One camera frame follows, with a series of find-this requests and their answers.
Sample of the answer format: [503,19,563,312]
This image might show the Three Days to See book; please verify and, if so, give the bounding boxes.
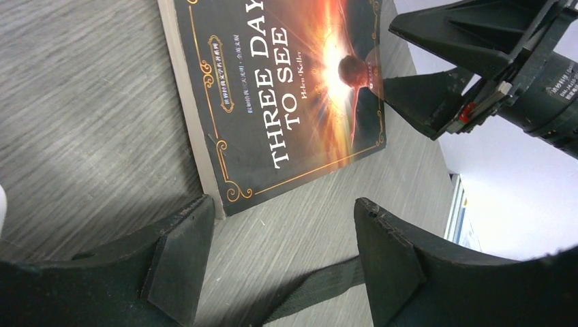
[158,1,386,219]

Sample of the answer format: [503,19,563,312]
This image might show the blue backpack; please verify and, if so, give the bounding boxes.
[259,256,365,326]

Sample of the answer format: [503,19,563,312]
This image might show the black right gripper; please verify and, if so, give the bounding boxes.
[383,1,577,158]

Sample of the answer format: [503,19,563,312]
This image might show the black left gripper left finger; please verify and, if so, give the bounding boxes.
[1,195,215,326]

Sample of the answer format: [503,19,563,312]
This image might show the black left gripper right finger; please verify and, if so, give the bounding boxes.
[354,198,577,326]

